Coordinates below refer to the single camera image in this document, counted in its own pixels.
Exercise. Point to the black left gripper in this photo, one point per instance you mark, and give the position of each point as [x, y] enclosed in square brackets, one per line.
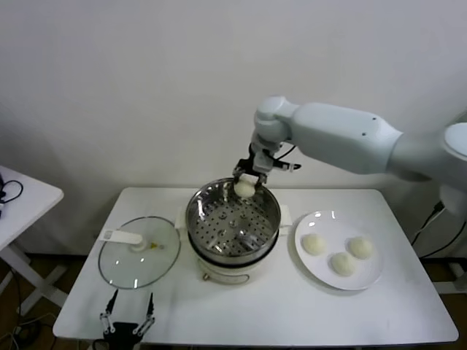
[124, 331]

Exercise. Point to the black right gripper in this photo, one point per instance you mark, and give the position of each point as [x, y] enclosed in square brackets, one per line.
[246, 166]

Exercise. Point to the white steamed baozi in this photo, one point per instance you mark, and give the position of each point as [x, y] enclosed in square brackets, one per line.
[361, 248]
[343, 263]
[243, 189]
[313, 244]

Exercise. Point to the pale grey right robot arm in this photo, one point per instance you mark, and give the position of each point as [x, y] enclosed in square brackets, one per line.
[328, 131]

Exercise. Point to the perforated steel steamer basket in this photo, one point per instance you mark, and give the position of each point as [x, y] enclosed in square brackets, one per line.
[215, 208]

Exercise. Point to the white round plate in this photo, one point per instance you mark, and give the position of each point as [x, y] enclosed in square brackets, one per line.
[328, 222]

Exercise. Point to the white electric cooker pot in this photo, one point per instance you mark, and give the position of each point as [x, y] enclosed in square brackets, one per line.
[226, 271]

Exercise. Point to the white side table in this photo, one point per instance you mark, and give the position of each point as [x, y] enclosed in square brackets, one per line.
[33, 204]

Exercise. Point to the white floor stand base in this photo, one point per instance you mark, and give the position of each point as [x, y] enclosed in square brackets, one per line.
[456, 288]

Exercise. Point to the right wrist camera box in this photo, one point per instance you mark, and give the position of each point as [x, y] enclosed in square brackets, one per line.
[263, 161]

